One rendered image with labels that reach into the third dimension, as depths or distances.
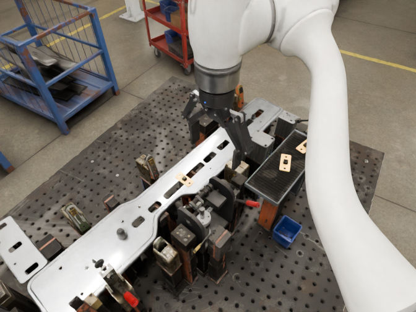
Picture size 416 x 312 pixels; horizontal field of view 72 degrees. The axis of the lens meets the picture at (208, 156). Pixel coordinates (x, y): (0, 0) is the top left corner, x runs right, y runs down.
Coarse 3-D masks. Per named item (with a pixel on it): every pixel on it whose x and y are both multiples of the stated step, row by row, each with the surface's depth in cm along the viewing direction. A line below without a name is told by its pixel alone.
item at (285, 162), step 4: (284, 156) 111; (288, 156) 111; (280, 160) 109; (284, 160) 108; (288, 160) 109; (280, 164) 108; (284, 164) 108; (288, 164) 108; (280, 168) 107; (288, 168) 107
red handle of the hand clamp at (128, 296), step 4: (116, 284) 87; (120, 284) 87; (116, 288) 86; (120, 288) 85; (124, 288) 84; (120, 292) 84; (124, 292) 83; (128, 292) 82; (124, 296) 81; (128, 296) 80; (132, 296) 80; (128, 300) 79; (132, 300) 78; (136, 300) 79; (132, 304) 78; (136, 304) 78
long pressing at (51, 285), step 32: (256, 128) 145; (192, 160) 131; (224, 160) 131; (160, 192) 119; (192, 192) 119; (96, 224) 110; (128, 224) 110; (64, 256) 101; (96, 256) 101; (128, 256) 101; (32, 288) 94; (64, 288) 94; (96, 288) 94
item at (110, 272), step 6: (96, 264) 78; (102, 264) 79; (108, 264) 78; (102, 270) 78; (108, 270) 77; (114, 270) 79; (102, 276) 76; (108, 276) 77; (114, 276) 82; (108, 282) 82; (114, 282) 86; (120, 282) 91; (114, 288) 89
